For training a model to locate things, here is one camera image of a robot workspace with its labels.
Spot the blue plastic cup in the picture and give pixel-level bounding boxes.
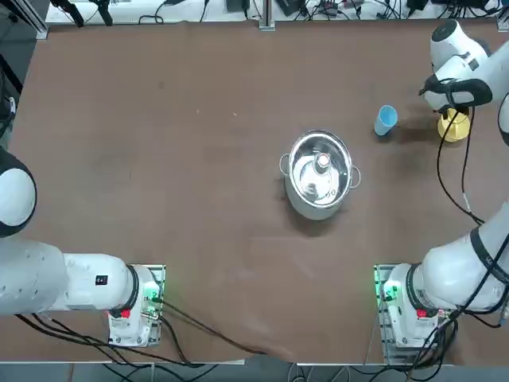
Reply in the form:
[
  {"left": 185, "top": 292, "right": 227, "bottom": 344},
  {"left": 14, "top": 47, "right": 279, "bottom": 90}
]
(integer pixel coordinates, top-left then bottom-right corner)
[{"left": 373, "top": 104, "right": 399, "bottom": 138}]

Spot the stainless steel pot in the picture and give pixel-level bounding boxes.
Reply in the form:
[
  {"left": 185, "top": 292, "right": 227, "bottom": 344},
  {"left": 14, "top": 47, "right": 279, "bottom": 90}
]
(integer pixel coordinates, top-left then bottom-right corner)
[{"left": 278, "top": 128, "right": 363, "bottom": 221}]

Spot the glass pot lid with knob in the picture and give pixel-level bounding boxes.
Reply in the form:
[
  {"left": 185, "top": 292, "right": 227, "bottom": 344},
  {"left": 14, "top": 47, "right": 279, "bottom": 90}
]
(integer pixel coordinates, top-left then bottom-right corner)
[{"left": 289, "top": 134, "right": 355, "bottom": 208}]

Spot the red black power strip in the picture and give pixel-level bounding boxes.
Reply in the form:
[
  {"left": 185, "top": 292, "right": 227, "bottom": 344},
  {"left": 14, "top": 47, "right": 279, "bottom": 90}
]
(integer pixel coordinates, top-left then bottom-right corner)
[{"left": 317, "top": 0, "right": 361, "bottom": 13}]

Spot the yellow plastic bowl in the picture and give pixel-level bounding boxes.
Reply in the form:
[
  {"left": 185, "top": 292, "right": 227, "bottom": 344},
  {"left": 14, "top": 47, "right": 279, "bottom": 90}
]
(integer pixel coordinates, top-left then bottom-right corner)
[{"left": 437, "top": 109, "right": 472, "bottom": 143}]

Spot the black tripod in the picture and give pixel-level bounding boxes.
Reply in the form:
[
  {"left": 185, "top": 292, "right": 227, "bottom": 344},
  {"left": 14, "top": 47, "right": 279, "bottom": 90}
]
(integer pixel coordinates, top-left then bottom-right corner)
[{"left": 50, "top": 0, "right": 115, "bottom": 28}]

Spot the black base cable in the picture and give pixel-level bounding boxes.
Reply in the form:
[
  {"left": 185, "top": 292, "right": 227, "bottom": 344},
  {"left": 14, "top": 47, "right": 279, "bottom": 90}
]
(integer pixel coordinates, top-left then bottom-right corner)
[{"left": 161, "top": 298, "right": 268, "bottom": 356}]

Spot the aluminium table post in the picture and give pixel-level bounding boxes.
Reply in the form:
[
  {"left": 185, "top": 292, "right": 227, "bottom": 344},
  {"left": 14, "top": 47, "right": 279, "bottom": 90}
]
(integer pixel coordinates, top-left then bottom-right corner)
[{"left": 258, "top": 0, "right": 277, "bottom": 32}]

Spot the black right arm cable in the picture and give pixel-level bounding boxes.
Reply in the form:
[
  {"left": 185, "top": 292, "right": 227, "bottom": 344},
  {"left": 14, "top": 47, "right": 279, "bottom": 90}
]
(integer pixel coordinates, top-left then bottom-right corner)
[{"left": 436, "top": 103, "right": 487, "bottom": 226}]

